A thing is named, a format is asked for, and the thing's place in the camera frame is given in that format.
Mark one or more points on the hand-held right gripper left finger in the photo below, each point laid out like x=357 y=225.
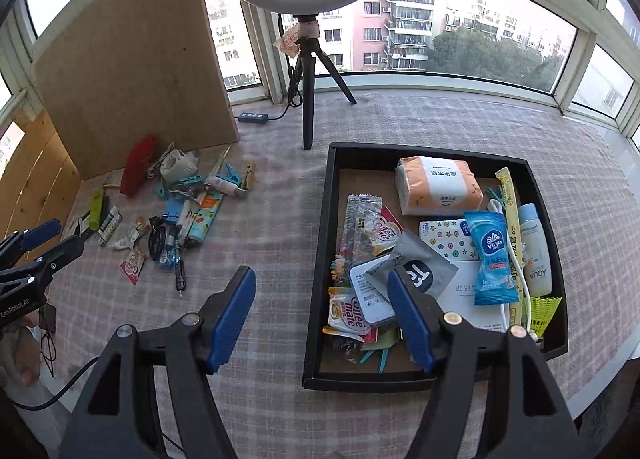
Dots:
x=232 y=319

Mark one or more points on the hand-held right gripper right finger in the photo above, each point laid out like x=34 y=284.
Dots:
x=410 y=324

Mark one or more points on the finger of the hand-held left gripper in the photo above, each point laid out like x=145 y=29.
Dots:
x=62 y=251
x=42 y=231

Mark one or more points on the green sachet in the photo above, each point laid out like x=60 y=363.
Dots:
x=387 y=339

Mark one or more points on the light blue clothes peg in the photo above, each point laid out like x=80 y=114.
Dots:
x=390 y=361
x=370 y=356

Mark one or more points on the coffee creamer sachet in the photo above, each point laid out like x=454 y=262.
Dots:
x=132 y=266
x=345 y=311
x=392 y=229

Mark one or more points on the grey sachet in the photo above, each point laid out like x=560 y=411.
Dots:
x=417 y=251

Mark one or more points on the black tray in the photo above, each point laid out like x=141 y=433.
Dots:
x=360 y=381

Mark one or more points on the colourful hair clip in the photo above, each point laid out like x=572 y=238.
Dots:
x=340 y=269

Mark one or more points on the star dotted tissue pack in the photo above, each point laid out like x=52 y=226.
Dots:
x=445 y=239

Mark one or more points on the blue wet wipes pack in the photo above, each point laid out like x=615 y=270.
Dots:
x=492 y=259

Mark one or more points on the clear foil packet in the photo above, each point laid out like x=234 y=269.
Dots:
x=360 y=224

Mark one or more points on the yellow shuttlecock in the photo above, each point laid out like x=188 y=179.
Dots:
x=545 y=314

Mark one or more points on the orange green tissue pack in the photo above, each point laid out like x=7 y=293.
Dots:
x=440 y=184

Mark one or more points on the white sunscreen bottle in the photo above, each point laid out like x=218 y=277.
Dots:
x=535 y=249

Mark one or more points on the long yellow packet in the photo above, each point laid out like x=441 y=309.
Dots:
x=507 y=189

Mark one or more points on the person's left hand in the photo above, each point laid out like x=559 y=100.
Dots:
x=22 y=359

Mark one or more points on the black power adapter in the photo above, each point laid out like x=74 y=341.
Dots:
x=47 y=317

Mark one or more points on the white power strip with charger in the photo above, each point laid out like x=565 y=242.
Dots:
x=48 y=339

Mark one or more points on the green plastic bottle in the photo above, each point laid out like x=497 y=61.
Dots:
x=96 y=209

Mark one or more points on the wooden plank board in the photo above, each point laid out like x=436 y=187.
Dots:
x=40 y=174

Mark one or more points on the black pen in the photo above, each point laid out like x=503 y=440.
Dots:
x=179 y=279

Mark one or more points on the white printed sachet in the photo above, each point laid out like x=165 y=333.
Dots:
x=132 y=234

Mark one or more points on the white green card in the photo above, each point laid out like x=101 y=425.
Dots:
x=112 y=182

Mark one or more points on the pink checked tablecloth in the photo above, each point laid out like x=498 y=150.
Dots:
x=280 y=239

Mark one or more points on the teal orange-print tube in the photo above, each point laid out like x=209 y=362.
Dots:
x=207 y=216

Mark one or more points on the red pouch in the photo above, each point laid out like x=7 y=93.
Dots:
x=137 y=166

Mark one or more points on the blue plastic case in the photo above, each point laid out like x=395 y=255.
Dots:
x=173 y=209

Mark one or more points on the pink white tube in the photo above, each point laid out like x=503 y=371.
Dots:
x=222 y=184

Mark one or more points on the white charger plug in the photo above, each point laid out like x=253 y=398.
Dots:
x=177 y=166

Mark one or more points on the teal clothes peg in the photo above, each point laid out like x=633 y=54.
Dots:
x=192 y=181

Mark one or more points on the wooden clothes peg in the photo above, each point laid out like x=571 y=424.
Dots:
x=249 y=174

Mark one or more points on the blue round-end clothes peg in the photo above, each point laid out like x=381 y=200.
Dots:
x=227 y=172

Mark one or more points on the green chopstick sleeve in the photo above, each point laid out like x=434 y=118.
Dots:
x=220 y=162

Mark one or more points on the brown cardboard board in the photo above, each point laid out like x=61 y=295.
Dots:
x=135 y=64

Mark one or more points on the black inline controller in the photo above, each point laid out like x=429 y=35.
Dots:
x=252 y=117

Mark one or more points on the white window frame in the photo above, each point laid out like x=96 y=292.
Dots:
x=575 y=69

